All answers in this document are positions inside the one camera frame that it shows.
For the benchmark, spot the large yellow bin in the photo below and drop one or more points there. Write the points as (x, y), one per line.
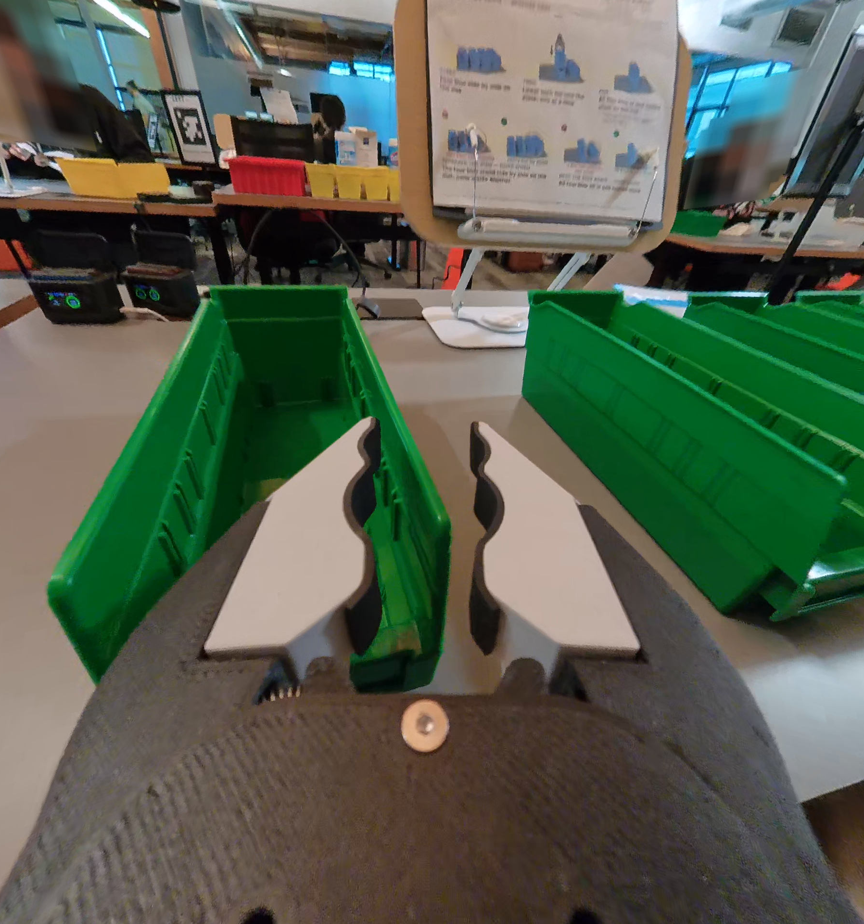
(85, 179)
(143, 180)

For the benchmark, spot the small yellow bin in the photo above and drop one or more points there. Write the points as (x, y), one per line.
(395, 185)
(376, 185)
(350, 183)
(321, 182)

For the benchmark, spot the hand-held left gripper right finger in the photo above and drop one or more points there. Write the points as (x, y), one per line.
(555, 570)

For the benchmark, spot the red ribbed bin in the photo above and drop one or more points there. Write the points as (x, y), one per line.
(266, 175)

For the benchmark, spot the instruction sheet on stand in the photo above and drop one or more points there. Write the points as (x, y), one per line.
(547, 231)

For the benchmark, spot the green plastic bin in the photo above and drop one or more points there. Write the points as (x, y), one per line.
(822, 354)
(836, 299)
(695, 225)
(656, 447)
(150, 469)

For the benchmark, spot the printed instruction sheet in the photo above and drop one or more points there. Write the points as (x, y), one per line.
(547, 94)

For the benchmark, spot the black white marker sign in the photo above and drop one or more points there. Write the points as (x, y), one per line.
(190, 126)

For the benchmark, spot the long wooden background table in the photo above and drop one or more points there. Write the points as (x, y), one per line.
(78, 208)
(295, 204)

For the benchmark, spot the black desktop monitor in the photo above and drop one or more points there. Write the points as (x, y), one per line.
(270, 141)

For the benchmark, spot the black battery charging case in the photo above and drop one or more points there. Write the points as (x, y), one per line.
(75, 299)
(159, 292)

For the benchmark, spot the black tripod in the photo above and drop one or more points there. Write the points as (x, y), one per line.
(814, 209)

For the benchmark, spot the white blue-edged paper sheet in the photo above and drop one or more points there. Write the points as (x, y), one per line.
(648, 290)

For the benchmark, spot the black flat device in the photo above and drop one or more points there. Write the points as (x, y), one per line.
(172, 195)

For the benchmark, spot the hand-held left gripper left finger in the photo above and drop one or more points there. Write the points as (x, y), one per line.
(295, 563)

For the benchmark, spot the monitor on tripod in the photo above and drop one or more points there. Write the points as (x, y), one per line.
(858, 108)

